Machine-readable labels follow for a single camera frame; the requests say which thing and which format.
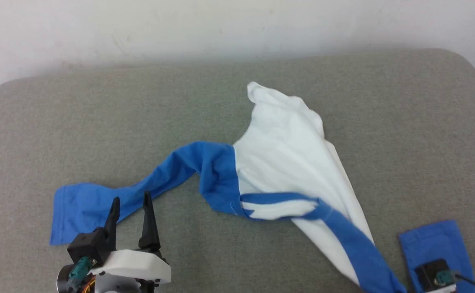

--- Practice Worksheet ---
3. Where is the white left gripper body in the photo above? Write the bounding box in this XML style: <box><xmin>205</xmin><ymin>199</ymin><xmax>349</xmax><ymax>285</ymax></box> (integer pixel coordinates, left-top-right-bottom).
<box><xmin>90</xmin><ymin>248</ymin><xmax>172</xmax><ymax>293</ymax></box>

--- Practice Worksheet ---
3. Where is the thin black cable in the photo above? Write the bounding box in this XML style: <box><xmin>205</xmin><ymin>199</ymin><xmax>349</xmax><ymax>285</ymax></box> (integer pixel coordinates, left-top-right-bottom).
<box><xmin>452</xmin><ymin>274</ymin><xmax>475</xmax><ymax>293</ymax></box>

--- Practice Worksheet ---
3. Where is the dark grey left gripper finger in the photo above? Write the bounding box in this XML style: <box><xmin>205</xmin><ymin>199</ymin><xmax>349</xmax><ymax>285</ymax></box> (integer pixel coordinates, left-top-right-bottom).
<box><xmin>104</xmin><ymin>197</ymin><xmax>121</xmax><ymax>241</ymax></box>
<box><xmin>138</xmin><ymin>191</ymin><xmax>161</xmax><ymax>252</ymax></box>

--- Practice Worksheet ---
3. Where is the blue and white shirt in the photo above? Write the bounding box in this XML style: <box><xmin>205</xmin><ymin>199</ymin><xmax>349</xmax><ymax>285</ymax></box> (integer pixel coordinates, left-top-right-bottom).
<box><xmin>49</xmin><ymin>81</ymin><xmax>475</xmax><ymax>293</ymax></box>

